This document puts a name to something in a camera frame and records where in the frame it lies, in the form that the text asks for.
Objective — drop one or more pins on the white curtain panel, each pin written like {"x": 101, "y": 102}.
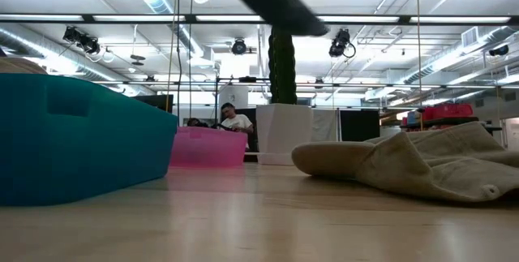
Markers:
{"x": 324, "y": 124}

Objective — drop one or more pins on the white plant pot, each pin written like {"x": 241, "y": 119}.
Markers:
{"x": 280, "y": 132}

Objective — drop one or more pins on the black ceiling camera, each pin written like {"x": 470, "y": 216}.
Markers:
{"x": 498, "y": 50}

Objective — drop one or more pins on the black aluminium rig frame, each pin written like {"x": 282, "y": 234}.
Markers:
{"x": 121, "y": 19}

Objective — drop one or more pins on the person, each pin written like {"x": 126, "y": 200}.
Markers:
{"x": 196, "y": 123}
{"x": 239, "y": 123}

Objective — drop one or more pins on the beige cloth pile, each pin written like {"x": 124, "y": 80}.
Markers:
{"x": 425, "y": 164}

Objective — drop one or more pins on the round black studio light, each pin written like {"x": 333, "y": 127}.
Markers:
{"x": 238, "y": 47}

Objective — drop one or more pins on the pink plastic bin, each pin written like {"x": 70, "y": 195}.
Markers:
{"x": 207, "y": 148}

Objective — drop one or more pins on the shelf rack with red bins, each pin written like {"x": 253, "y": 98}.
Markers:
{"x": 446, "y": 111}

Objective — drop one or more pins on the green cactus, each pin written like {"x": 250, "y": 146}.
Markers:
{"x": 282, "y": 71}

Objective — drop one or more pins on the beige cap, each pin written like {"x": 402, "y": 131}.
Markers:
{"x": 18, "y": 66}

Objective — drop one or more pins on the black studio light cluster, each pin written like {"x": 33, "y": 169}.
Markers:
{"x": 87, "y": 44}

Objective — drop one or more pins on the white box sign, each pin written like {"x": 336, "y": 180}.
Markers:
{"x": 234, "y": 96}

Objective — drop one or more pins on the teal plastic bin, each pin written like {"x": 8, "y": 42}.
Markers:
{"x": 81, "y": 144}

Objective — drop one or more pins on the black curtain panel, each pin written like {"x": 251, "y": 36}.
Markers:
{"x": 360, "y": 126}
{"x": 251, "y": 144}

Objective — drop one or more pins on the blue denim hat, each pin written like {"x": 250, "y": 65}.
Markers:
{"x": 280, "y": 6}

